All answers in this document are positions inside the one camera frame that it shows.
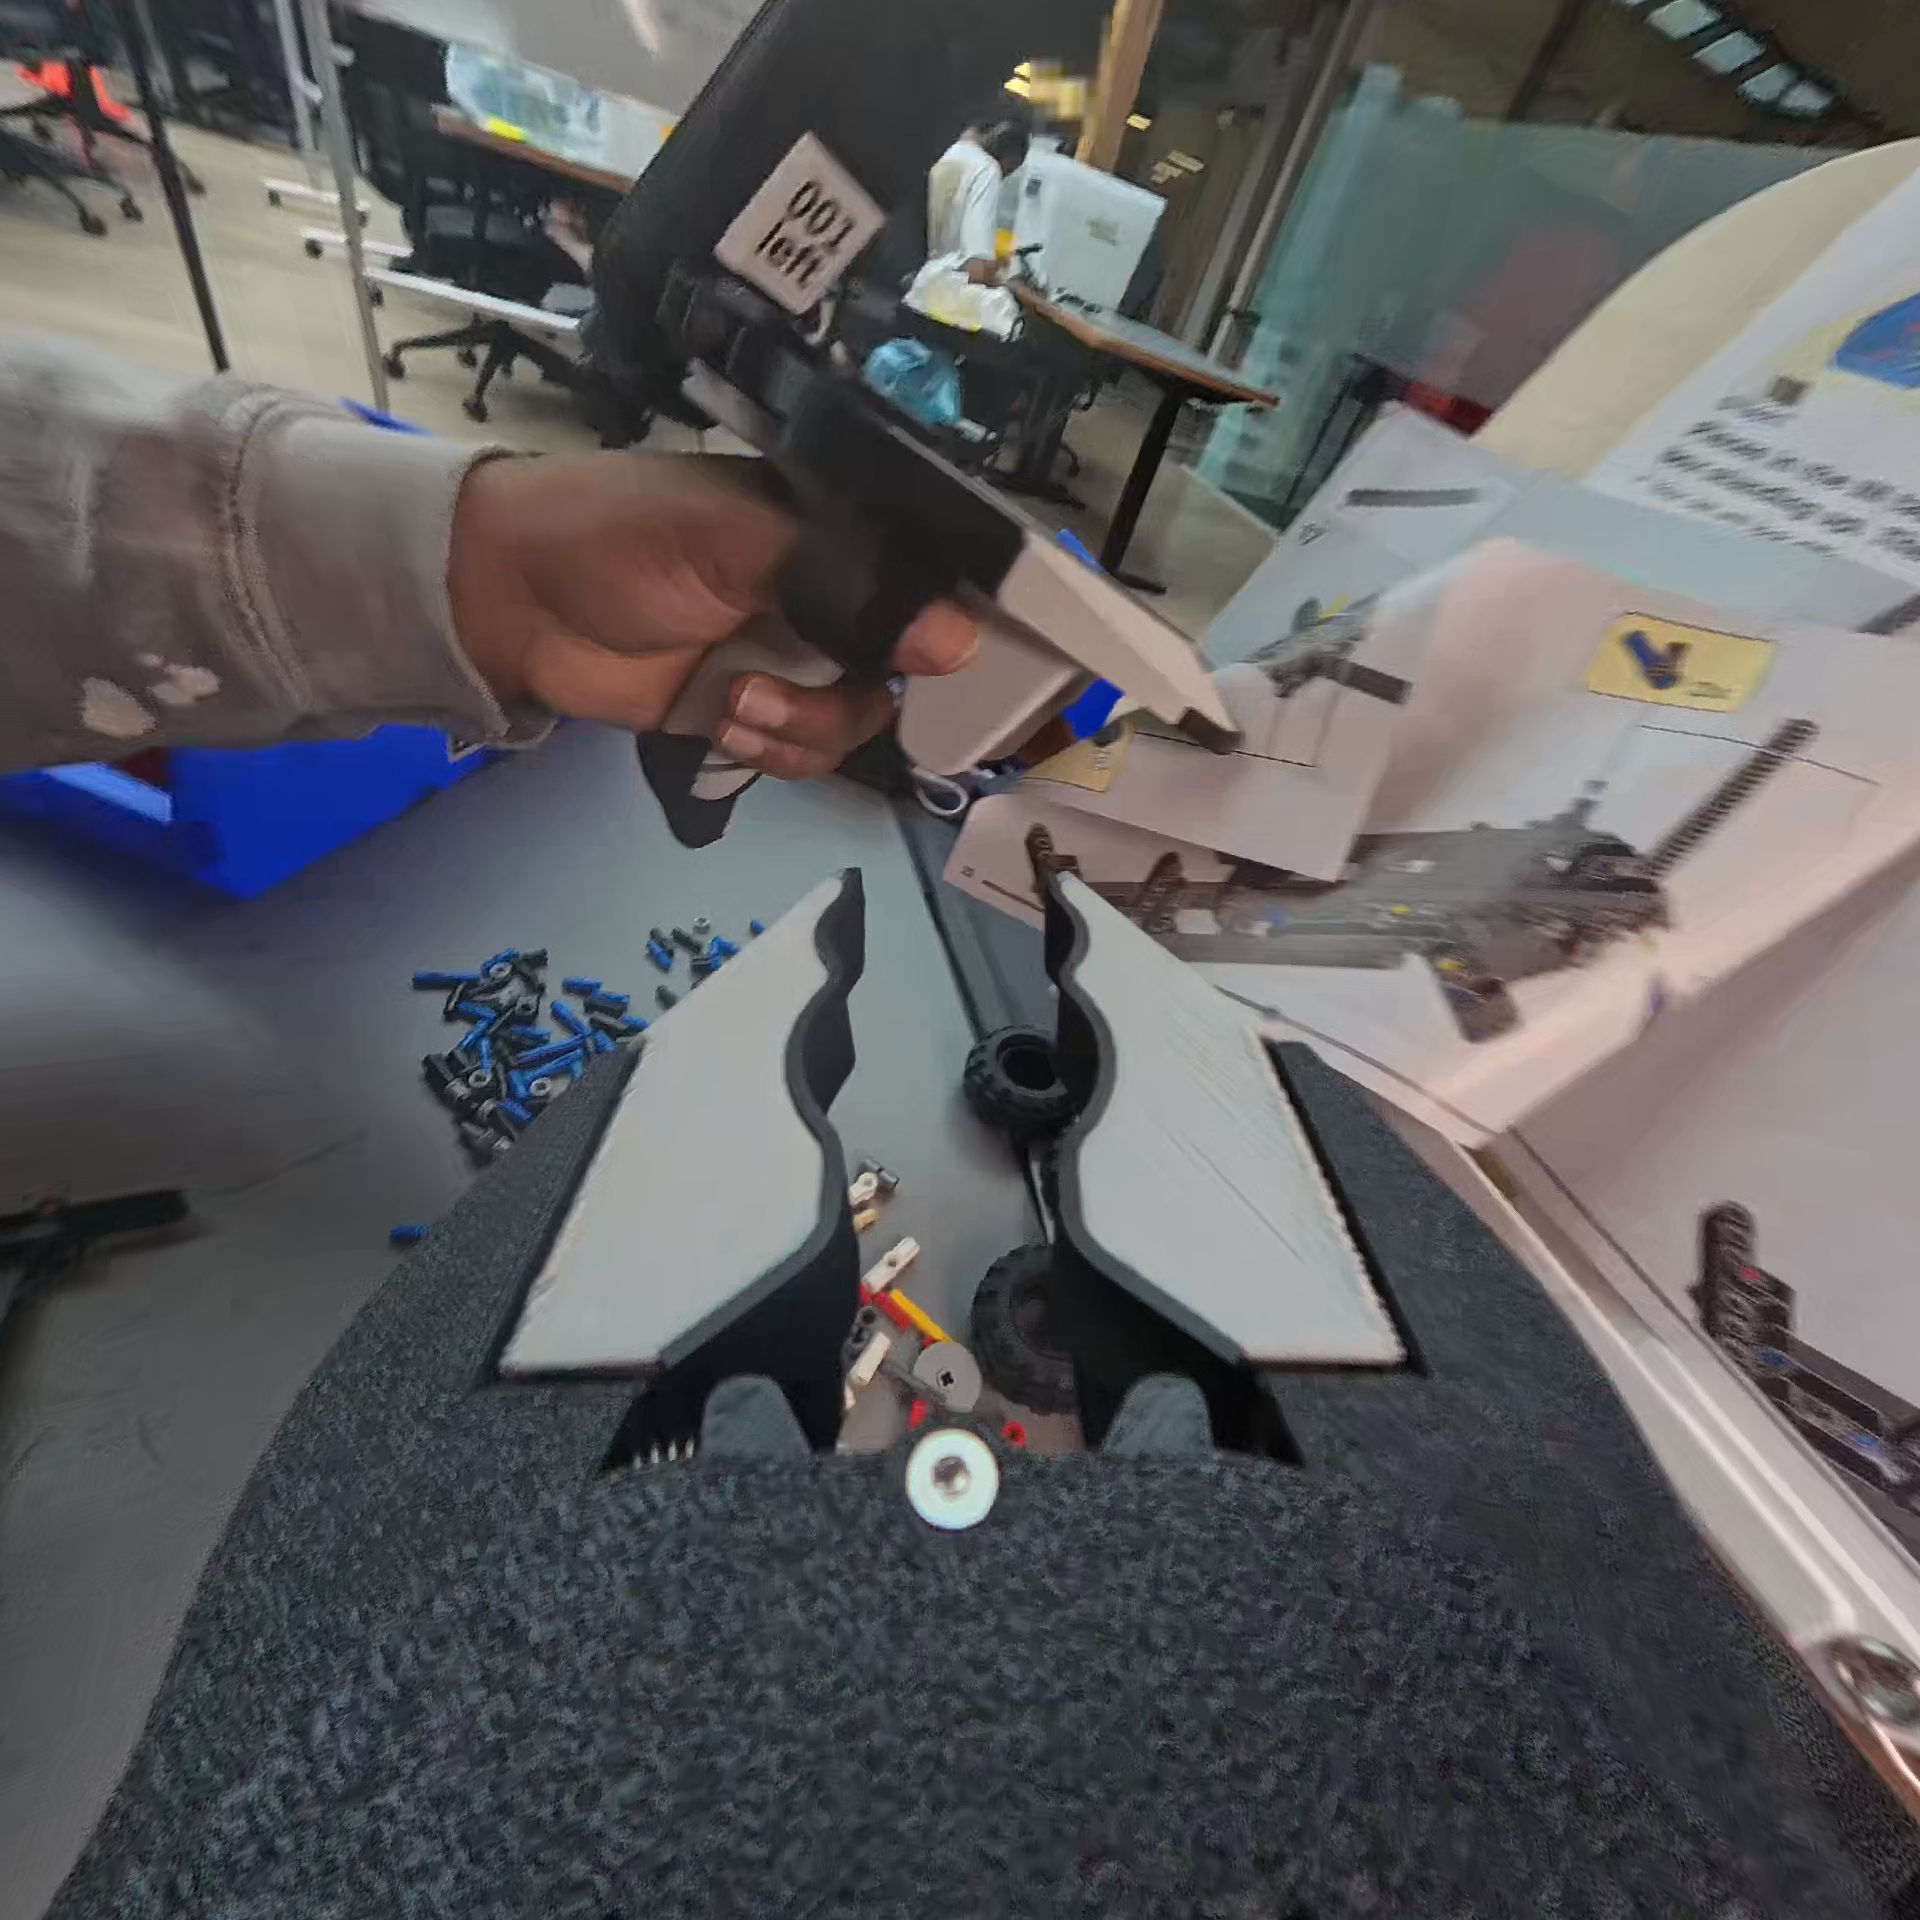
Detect grey desk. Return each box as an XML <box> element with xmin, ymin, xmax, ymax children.
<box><xmin>0</xmin><ymin>705</ymin><xmax>1038</xmax><ymax>1920</ymax></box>

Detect pile of red white bricks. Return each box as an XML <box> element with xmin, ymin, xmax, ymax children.
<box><xmin>842</xmin><ymin>1157</ymin><xmax>1038</xmax><ymax>1446</ymax></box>

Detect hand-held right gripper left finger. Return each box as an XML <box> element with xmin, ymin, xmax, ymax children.
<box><xmin>497</xmin><ymin>865</ymin><xmax>874</xmax><ymax>1389</ymax></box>

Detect person's left forearm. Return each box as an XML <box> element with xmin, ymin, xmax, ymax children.
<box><xmin>0</xmin><ymin>338</ymin><xmax>559</xmax><ymax>777</ymax></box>

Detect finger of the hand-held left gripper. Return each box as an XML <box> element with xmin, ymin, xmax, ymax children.
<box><xmin>993</xmin><ymin>529</ymin><xmax>1243</xmax><ymax>750</ymax></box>
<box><xmin>896</xmin><ymin>620</ymin><xmax>1135</xmax><ymax>780</ymax></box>

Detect blue plastic bin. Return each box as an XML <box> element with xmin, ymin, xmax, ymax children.
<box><xmin>0</xmin><ymin>405</ymin><xmax>504</xmax><ymax>895</ymax></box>

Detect black toy tyre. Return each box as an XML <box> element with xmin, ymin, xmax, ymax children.
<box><xmin>966</xmin><ymin>1248</ymin><xmax>1086</xmax><ymax>1410</ymax></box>
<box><xmin>959</xmin><ymin>1027</ymin><xmax>1087</xmax><ymax>1136</ymax></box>

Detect person's left hand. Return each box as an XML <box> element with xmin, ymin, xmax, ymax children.
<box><xmin>443</xmin><ymin>443</ymin><xmax>993</xmax><ymax>780</ymax></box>

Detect wooden table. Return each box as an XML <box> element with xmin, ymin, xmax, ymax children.
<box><xmin>1007</xmin><ymin>279</ymin><xmax>1283</xmax><ymax>590</ymax></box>

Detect black office chair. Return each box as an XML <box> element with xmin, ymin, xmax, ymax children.
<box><xmin>376</xmin><ymin>122</ymin><xmax>608</xmax><ymax>427</ymax></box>

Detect pile of blue black pins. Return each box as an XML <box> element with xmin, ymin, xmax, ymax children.
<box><xmin>393</xmin><ymin>917</ymin><xmax>757</xmax><ymax>1248</ymax></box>

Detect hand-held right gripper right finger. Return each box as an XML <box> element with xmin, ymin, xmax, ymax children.
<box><xmin>1034</xmin><ymin>865</ymin><xmax>1412</xmax><ymax>1381</ymax></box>

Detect building instruction booklet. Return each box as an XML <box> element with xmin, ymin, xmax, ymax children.
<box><xmin>948</xmin><ymin>253</ymin><xmax>1920</xmax><ymax>1502</ymax></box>

